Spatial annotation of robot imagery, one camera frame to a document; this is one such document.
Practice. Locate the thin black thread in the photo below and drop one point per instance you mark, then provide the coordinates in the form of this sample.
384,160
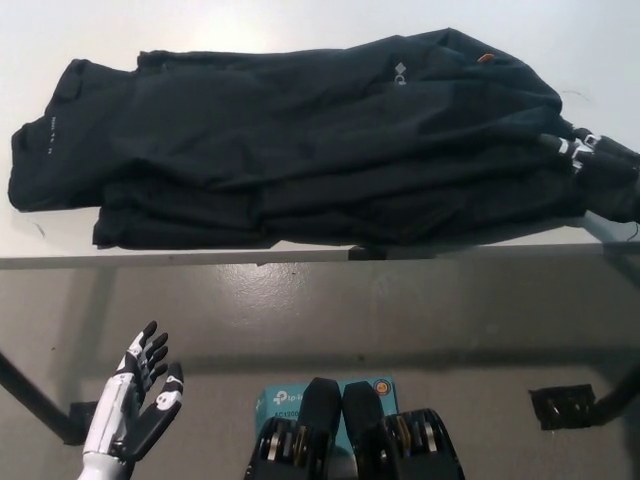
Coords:
575,93

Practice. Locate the teal tp-link box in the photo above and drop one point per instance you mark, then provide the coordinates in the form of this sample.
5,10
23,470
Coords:
277,400

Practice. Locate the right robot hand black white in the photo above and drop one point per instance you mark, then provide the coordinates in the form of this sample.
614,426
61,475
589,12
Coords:
610,175

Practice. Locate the curled black thread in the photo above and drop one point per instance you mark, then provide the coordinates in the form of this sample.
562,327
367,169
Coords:
635,232

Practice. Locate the black table leg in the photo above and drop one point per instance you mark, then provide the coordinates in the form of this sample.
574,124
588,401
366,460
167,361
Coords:
30,395
617,395

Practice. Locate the black jacket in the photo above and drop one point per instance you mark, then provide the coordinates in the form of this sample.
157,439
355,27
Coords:
300,150

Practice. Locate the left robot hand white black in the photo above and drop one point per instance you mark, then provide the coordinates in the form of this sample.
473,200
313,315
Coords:
115,410

